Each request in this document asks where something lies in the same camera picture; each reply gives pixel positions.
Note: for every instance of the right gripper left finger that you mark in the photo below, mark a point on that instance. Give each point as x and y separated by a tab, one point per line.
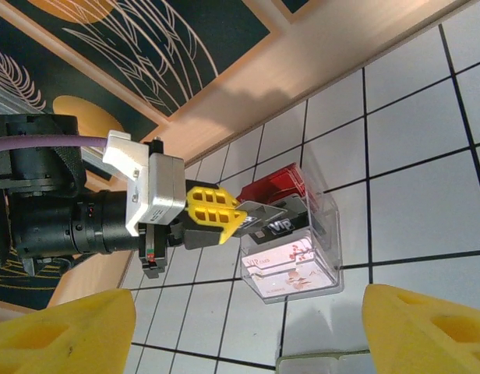
61	335

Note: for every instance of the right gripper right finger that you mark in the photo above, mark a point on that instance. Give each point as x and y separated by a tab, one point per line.
431	335

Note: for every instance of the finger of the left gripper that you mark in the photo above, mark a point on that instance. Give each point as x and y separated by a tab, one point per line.
212	220
209	196

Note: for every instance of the dark grey card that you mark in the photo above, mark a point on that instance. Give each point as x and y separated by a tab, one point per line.
259	212

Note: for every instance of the green card holder wallet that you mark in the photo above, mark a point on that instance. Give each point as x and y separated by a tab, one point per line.
322	366

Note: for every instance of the clear acrylic card stand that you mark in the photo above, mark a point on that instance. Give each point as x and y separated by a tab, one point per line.
329	233

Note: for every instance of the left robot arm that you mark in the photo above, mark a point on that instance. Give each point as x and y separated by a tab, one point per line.
29	175

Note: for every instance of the black VIP card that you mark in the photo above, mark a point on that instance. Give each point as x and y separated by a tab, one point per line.
290	226

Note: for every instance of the white blossom VIP card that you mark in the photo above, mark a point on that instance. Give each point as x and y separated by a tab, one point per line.
283	257

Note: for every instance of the red card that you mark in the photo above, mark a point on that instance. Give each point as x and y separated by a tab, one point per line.
286	181

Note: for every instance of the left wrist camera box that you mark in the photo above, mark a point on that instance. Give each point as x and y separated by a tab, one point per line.
154	191

